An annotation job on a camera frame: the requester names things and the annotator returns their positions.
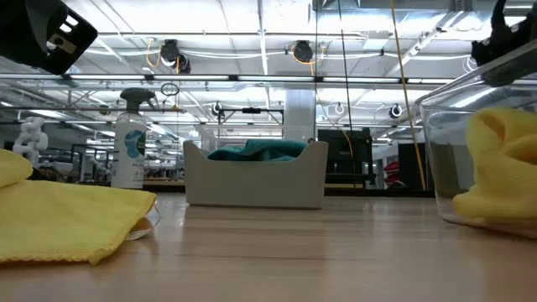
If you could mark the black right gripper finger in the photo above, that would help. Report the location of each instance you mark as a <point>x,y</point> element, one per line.
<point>512,71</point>

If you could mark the yellow microfiber towel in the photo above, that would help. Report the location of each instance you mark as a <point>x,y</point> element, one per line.
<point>63,222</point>
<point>503,168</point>

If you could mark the long ceiling light bar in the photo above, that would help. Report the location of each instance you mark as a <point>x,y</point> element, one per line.
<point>105,77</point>

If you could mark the clear plastic bin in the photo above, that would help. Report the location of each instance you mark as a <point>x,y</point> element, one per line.
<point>260,132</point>
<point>444,147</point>

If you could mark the red object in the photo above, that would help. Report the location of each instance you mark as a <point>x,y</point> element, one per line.
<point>392,168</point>

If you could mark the white spray bottle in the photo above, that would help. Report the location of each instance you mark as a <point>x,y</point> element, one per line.
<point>130,168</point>

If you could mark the black computer case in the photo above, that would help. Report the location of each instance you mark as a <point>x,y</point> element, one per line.
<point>344,155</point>

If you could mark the white pillar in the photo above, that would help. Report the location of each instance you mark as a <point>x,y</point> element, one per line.
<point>300,113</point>

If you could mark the gray plastic bin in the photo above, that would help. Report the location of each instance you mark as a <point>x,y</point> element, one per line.
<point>256,184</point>

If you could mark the black metal table frame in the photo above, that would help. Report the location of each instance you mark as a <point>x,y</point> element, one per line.
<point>377,192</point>

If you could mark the black gantry frame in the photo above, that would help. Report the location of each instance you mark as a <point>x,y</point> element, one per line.
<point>251,110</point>

